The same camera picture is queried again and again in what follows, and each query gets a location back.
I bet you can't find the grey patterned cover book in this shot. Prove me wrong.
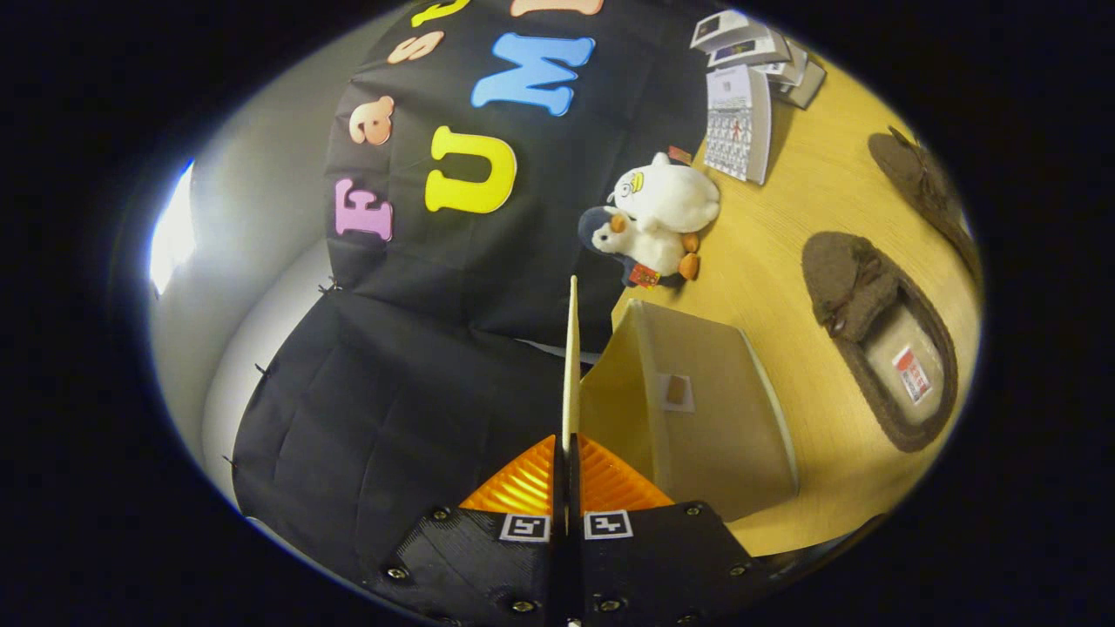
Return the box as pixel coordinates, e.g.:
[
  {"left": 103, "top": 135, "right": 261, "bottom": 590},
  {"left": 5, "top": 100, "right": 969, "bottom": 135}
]
[{"left": 703, "top": 64, "right": 774, "bottom": 186}]

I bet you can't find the grey penguin plush toy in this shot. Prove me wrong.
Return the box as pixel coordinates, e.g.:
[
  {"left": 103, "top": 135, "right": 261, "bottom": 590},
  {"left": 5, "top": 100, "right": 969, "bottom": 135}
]
[{"left": 578, "top": 206, "right": 702, "bottom": 290}]

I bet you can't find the white book with blue picture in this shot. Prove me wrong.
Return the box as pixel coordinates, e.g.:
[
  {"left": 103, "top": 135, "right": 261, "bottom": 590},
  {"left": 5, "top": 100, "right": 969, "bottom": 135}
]
[{"left": 707, "top": 30, "right": 791, "bottom": 69}]

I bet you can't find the white book with dark picture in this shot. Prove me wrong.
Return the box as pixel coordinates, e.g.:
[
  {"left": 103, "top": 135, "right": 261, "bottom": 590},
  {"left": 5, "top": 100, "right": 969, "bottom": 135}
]
[{"left": 690, "top": 9, "right": 759, "bottom": 51}]

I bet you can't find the bright ceiling light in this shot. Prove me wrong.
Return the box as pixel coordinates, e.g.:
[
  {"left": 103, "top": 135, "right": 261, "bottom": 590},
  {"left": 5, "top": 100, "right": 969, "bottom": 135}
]
[{"left": 148, "top": 161, "right": 197, "bottom": 297}]

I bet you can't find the dark grey book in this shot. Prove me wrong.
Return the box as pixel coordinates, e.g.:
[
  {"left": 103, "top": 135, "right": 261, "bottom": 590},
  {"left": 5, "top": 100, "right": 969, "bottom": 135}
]
[{"left": 780, "top": 59, "right": 827, "bottom": 110}]

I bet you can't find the brown fuzzy slipper shoe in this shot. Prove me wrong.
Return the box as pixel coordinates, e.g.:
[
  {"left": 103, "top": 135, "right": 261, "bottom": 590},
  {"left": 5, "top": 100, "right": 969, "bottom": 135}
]
[
  {"left": 868, "top": 126, "right": 985, "bottom": 288},
  {"left": 801, "top": 231, "right": 959, "bottom": 454}
]

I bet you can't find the cream storage box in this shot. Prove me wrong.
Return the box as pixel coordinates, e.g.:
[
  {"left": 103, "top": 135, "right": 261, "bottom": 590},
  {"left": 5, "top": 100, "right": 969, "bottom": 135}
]
[{"left": 562, "top": 276, "right": 800, "bottom": 523}]

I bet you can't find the white duck plush toy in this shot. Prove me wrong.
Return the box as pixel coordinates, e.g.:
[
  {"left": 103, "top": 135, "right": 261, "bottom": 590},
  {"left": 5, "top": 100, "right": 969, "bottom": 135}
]
[{"left": 607, "top": 145, "right": 722, "bottom": 234}]

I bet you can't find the thin white book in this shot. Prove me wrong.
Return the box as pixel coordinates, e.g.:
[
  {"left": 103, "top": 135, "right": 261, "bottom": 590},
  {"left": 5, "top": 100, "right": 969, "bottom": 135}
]
[{"left": 758, "top": 39, "right": 811, "bottom": 88}]

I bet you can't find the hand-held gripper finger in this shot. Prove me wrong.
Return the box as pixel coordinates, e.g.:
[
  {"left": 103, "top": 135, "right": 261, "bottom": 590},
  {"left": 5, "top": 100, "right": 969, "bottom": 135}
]
[
  {"left": 571, "top": 433, "right": 767, "bottom": 627},
  {"left": 366, "top": 434, "right": 569, "bottom": 627}
]

